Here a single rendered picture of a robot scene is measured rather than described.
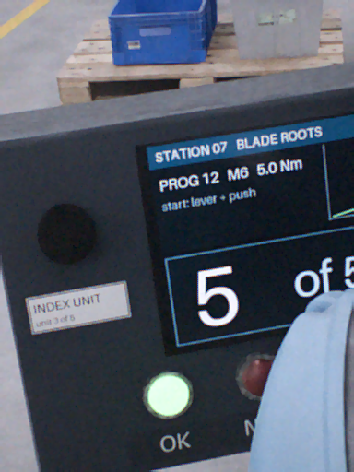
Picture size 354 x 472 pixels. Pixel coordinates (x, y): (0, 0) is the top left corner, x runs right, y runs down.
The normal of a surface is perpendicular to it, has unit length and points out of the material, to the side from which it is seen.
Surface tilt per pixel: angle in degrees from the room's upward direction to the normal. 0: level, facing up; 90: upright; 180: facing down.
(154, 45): 90
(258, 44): 95
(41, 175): 75
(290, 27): 95
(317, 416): 33
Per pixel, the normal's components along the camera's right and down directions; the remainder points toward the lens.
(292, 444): -0.48, -0.33
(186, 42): -0.14, 0.51
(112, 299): 0.15, 0.24
